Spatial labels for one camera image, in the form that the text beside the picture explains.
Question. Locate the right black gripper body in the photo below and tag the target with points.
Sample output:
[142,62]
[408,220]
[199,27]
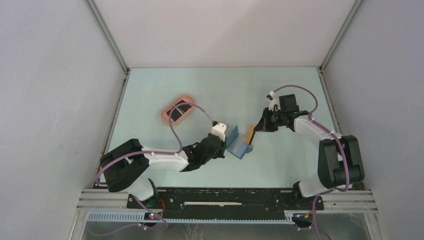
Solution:
[277,120]

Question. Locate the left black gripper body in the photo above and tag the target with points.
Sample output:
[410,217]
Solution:
[218,153]

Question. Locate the gold credit card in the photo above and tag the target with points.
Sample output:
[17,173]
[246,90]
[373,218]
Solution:
[249,136]

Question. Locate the blue card holder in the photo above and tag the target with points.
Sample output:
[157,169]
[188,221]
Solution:
[236,145]

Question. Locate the black credit card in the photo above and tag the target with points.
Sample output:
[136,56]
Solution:
[181,109]

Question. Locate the pink oval tray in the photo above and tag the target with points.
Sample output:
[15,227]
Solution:
[185,97]

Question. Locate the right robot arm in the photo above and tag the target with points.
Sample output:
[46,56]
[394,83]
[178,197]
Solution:
[339,162]

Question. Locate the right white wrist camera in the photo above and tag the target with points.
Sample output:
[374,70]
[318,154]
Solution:
[274,102]

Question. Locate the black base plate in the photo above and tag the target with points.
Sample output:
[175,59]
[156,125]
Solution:
[231,204]

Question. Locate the aluminium frame rail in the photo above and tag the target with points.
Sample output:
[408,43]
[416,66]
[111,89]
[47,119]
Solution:
[103,206]

